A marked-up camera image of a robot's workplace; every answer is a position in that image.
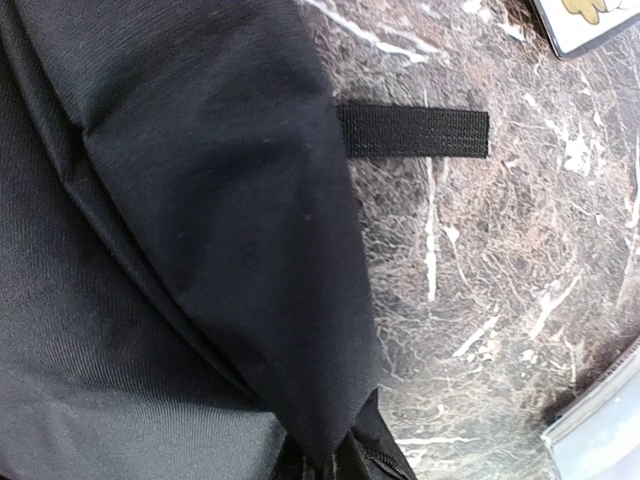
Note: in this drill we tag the black student bag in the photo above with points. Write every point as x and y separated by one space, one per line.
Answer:
183 278

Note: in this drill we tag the floral fabric coaster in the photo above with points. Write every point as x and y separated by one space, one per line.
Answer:
576 27

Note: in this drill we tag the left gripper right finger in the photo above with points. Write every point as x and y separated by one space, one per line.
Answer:
369 450

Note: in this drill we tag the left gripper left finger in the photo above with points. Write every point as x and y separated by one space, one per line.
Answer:
292 464

